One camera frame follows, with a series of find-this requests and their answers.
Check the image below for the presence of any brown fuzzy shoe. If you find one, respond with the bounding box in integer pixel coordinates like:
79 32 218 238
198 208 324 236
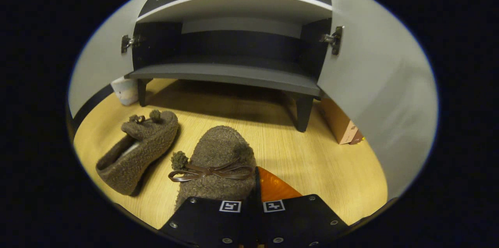
96 110 180 197
168 125 258 211

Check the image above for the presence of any brown cardboard box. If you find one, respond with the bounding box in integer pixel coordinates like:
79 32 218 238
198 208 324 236
321 96 364 145

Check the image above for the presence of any metal door hinge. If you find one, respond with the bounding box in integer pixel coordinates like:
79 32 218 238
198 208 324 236
320 26 344 56
121 34 143 54

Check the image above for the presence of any white cabinet shelf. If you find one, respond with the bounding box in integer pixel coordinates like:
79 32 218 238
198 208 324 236
136 0 333 23

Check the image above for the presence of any grey cabinet base board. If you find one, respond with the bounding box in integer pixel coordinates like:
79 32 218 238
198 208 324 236
127 63 322 97

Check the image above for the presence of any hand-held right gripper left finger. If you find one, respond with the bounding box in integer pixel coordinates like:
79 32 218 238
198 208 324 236
159 196 258 248

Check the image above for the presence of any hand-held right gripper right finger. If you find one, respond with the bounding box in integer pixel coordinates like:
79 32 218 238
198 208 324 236
254 166 349 248

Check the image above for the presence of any white shoe cabinet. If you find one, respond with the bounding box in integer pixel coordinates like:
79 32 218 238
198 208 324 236
127 0 345 133

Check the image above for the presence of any white container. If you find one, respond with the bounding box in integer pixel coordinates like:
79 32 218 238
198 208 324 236
110 76 139 106

